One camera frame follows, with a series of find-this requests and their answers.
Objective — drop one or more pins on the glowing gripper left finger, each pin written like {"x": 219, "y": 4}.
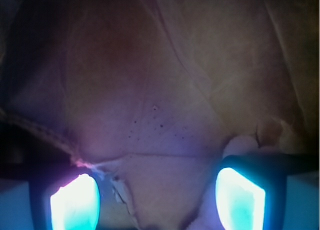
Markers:
{"x": 52, "y": 196}

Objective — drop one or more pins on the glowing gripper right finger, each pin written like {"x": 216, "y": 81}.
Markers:
{"x": 268, "y": 192}

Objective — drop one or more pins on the brown paper bag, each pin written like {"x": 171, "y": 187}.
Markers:
{"x": 153, "y": 94}

